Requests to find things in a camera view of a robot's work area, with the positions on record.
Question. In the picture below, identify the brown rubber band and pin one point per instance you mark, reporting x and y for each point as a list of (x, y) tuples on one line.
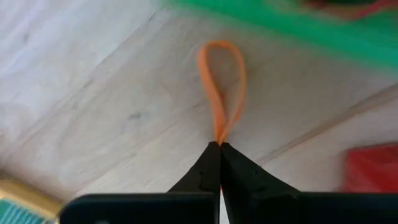
[(367, 11)]

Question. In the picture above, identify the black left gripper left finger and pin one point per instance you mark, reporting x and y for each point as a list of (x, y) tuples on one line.
[(192, 205)]

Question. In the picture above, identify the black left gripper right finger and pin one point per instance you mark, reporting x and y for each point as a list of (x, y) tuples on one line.
[(258, 205)]

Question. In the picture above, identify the orange rubber band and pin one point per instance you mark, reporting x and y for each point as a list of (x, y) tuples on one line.
[(216, 102)]

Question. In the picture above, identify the green plastic slotted basket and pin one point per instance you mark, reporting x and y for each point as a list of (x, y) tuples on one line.
[(280, 21)]

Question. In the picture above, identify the red plastic slotted basket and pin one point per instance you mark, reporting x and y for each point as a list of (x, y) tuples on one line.
[(370, 168)]

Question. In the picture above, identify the yellow Crayola crayon box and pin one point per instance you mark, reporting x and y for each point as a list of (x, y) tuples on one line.
[(18, 202)]

